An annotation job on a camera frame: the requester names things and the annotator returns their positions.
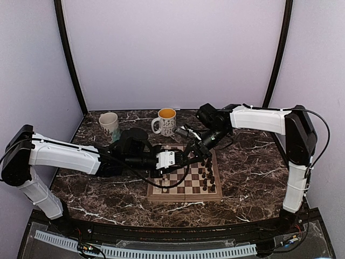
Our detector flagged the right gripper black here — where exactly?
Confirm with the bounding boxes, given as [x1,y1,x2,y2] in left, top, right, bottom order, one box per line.
[181,126,230,167]

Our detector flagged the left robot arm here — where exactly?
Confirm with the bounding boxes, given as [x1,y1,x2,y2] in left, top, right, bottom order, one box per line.
[1,125,188,235]

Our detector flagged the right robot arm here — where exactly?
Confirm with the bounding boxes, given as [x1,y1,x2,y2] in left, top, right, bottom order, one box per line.
[183,104,318,213]

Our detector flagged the wooden chess board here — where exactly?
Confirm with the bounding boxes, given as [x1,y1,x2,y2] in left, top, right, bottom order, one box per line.
[147,150,223,202]

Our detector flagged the white ceramic mug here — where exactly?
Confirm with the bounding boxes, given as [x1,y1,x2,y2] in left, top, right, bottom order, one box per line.
[99,112,121,143]

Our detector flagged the yellow inside patterned mug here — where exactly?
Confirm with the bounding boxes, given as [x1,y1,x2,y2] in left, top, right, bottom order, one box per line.
[151,108,176,137]

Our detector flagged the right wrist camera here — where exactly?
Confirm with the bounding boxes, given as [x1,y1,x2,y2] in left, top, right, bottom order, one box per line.
[175,126,201,140]

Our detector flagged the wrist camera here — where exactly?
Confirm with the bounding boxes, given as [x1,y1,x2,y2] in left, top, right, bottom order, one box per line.
[156,149,185,169]
[175,126,201,140]

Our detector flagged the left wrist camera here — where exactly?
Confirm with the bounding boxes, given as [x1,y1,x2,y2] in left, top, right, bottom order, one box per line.
[156,149,185,169]

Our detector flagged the white cable duct strip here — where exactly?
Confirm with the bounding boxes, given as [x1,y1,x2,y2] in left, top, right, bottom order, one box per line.
[34,230,257,258]

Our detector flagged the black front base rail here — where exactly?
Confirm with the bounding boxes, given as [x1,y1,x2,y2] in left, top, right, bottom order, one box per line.
[26,209,321,243]

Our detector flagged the black frame post right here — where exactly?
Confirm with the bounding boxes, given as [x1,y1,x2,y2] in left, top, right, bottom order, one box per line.
[262,0,293,108]

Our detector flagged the black frame post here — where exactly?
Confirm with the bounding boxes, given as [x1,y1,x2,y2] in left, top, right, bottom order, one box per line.
[53,0,88,116]
[262,0,293,108]

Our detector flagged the black frame post left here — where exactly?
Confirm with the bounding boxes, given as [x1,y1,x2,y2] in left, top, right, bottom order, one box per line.
[53,0,88,116]

